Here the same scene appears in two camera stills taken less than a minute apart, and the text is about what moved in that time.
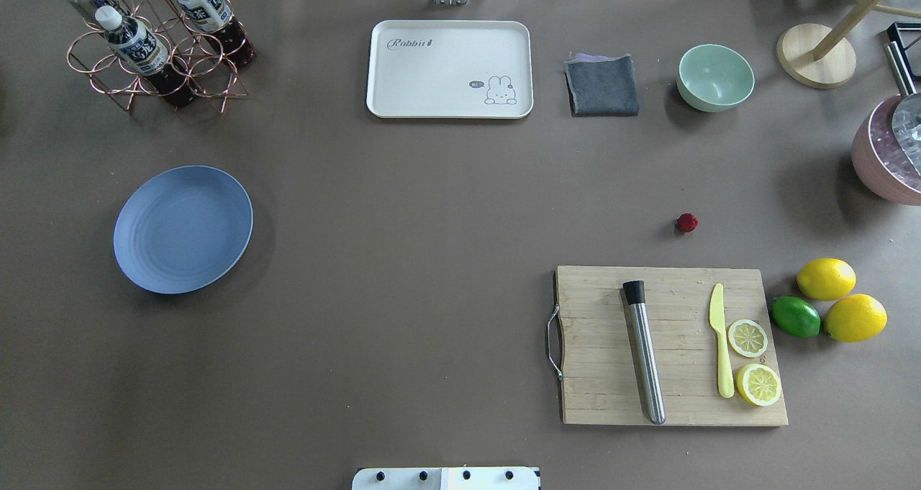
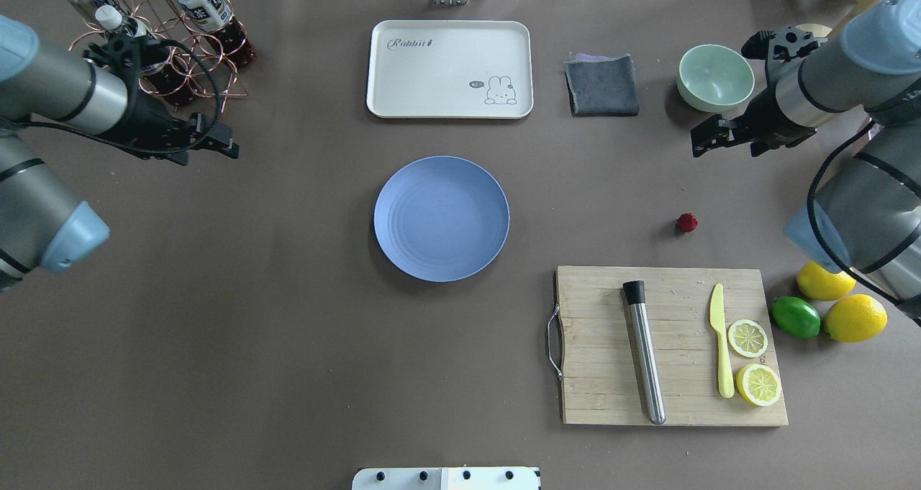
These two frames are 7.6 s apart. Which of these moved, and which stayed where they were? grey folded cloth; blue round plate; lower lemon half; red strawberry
Moved: blue round plate
Stayed: red strawberry; grey folded cloth; lower lemon half
